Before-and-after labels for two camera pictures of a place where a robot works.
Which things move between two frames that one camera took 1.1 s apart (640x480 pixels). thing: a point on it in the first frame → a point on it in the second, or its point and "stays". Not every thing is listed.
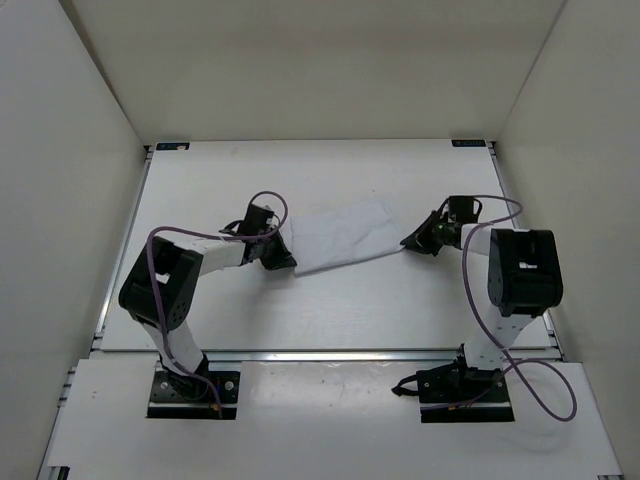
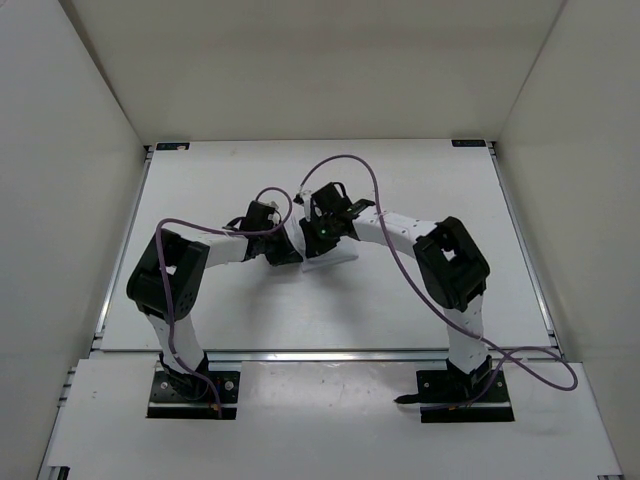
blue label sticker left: (173, 146) stays
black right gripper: (420, 240) → (313, 247)
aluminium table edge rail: (331, 356) stays
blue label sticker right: (469, 143) stays
